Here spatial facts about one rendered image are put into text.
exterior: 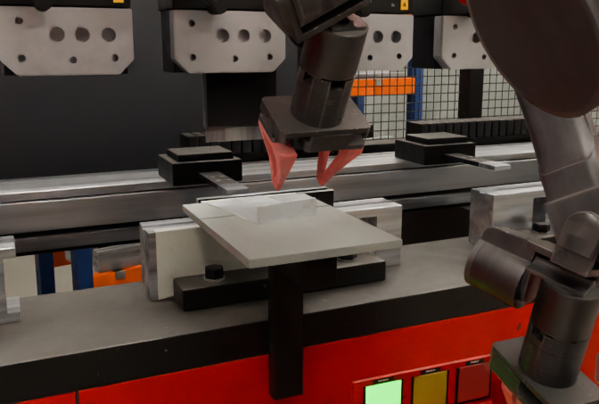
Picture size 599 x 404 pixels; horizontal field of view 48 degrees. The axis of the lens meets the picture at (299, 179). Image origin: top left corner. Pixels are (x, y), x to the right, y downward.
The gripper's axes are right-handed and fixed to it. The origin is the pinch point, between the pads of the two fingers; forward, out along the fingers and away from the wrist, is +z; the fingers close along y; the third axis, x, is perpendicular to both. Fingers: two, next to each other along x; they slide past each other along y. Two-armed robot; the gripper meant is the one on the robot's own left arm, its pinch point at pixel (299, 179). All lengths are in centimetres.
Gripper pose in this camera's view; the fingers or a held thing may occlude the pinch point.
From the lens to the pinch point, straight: 76.2
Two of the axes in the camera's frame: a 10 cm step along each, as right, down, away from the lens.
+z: -1.9, 7.6, 6.2
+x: 3.6, 6.4, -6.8
